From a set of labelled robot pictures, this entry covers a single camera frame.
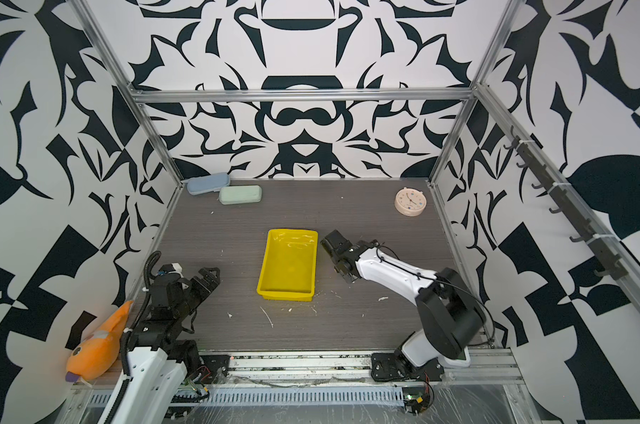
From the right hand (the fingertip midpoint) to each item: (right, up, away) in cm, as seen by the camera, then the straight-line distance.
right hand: (337, 258), depth 89 cm
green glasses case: (-39, +23, +23) cm, 51 cm away
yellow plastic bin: (-17, -5, +3) cm, 18 cm away
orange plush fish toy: (-64, -21, -20) cm, 70 cm away
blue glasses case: (-55, +27, +27) cm, 67 cm away
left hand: (-40, -4, -7) cm, 41 cm away
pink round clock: (+31, +19, +22) cm, 43 cm away
